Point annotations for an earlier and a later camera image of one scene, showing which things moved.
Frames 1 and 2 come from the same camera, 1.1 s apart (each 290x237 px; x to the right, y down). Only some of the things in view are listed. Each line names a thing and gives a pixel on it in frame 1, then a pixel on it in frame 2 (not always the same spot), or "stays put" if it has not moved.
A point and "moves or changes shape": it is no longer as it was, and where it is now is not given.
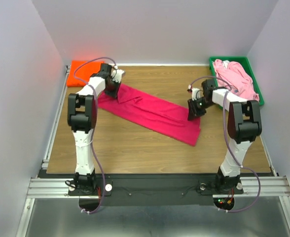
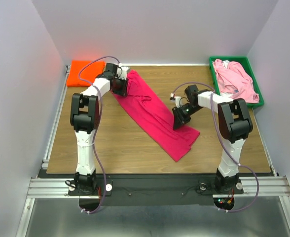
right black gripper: [193, 112] → [179, 119]
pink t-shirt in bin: [234, 78] stays put
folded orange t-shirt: [81, 71] stays put
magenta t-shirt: [132, 105] moves or changes shape
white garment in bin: [225, 63] stays put
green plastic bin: [244, 63] stays put
